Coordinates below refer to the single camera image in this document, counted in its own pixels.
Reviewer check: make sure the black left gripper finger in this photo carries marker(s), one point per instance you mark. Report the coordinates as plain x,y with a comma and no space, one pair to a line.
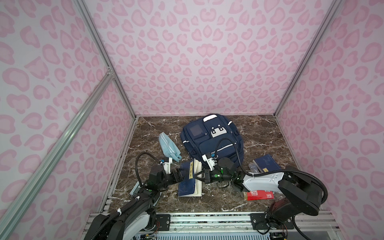
182,174
181,180

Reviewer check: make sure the aluminium frame corner post left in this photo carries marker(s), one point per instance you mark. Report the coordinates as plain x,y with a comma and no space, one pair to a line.
100,46

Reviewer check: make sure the navy blue notebook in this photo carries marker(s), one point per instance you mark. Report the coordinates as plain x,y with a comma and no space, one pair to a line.
193,188

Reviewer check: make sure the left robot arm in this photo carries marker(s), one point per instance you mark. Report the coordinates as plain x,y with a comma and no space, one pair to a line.
113,225

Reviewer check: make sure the grey calculator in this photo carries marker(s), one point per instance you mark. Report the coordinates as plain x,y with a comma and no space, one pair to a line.
135,189

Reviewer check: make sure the navy blue book yellow label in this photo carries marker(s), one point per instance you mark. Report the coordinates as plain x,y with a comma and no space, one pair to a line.
267,164

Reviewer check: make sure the aluminium diagonal frame bar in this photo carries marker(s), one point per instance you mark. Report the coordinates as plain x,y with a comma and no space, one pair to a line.
25,198

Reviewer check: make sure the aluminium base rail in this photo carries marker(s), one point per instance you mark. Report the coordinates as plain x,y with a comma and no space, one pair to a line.
233,225

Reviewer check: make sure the red card box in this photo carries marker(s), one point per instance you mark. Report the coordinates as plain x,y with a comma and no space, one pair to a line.
258,195

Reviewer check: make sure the aluminium frame corner post right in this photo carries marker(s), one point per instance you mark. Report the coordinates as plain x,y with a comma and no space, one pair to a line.
326,23

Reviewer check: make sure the aluminium frame corner post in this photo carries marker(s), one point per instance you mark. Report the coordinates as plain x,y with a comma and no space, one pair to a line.
326,23
100,46

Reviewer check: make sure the navy blue student backpack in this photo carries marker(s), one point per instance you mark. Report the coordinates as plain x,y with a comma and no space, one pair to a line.
213,134

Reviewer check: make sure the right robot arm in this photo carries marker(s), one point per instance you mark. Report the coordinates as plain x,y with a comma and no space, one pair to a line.
303,192

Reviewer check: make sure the clear plastic pen case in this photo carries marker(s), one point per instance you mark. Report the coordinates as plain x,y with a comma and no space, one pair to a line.
254,168

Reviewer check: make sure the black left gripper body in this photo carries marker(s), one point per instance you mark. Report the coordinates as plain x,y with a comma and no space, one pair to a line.
167,180

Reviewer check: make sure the teal water bottle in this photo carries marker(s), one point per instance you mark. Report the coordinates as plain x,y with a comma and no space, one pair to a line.
169,148

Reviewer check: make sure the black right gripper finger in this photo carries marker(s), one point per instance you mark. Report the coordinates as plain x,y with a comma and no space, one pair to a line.
202,174
203,180

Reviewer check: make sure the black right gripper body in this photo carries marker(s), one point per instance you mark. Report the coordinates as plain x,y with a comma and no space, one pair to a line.
217,176

